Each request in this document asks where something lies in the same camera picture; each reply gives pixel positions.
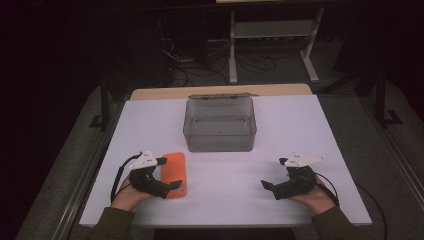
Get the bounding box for person's right hand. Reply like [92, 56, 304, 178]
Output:
[289, 176, 337, 216]

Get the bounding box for person's left hand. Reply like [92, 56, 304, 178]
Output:
[110, 175, 154, 213]

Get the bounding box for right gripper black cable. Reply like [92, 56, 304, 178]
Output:
[313, 172, 389, 240]

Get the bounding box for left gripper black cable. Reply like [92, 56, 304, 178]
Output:
[109, 152, 144, 204]

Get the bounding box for black metal stand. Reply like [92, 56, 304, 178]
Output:
[374, 66, 404, 129]
[89, 76, 113, 132]

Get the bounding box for metal frame rail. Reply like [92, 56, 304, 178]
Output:
[51, 99, 126, 240]
[358, 98, 424, 211]

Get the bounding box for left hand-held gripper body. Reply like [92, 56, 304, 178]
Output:
[128, 149, 172, 200]

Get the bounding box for black floor cables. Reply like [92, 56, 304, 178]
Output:
[159, 36, 278, 88]

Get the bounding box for grey transparent plastic box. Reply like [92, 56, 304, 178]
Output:
[182, 93, 258, 153]

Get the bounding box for orange phone case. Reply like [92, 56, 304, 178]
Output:
[160, 152, 188, 200]

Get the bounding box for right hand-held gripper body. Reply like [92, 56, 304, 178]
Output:
[270, 151, 327, 201]

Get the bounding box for white metal desk frame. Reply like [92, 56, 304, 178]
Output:
[228, 6, 326, 84]

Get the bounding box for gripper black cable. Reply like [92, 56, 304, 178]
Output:
[109, 152, 144, 204]
[313, 172, 389, 240]

